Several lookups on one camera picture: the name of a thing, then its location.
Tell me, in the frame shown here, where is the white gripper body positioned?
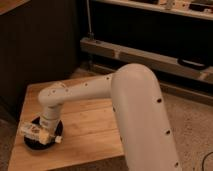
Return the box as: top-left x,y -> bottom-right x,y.
19,117 -> 57,143

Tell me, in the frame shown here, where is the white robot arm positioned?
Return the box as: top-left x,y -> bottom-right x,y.
20,63 -> 183,171

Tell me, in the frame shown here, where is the black ceramic bowl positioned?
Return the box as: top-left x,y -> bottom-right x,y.
23,117 -> 63,150

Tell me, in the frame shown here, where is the wooden table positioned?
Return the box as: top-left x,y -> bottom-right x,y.
7,75 -> 125,171

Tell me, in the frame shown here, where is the metal pole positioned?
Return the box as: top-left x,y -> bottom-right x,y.
86,0 -> 94,40

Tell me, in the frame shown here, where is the grey metal beam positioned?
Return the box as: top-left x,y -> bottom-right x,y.
80,37 -> 213,84

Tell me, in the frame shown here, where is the wooden shelf with items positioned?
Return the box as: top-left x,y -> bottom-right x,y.
95,0 -> 213,21

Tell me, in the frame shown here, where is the black handle on beam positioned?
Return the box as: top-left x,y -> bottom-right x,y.
177,58 -> 210,70

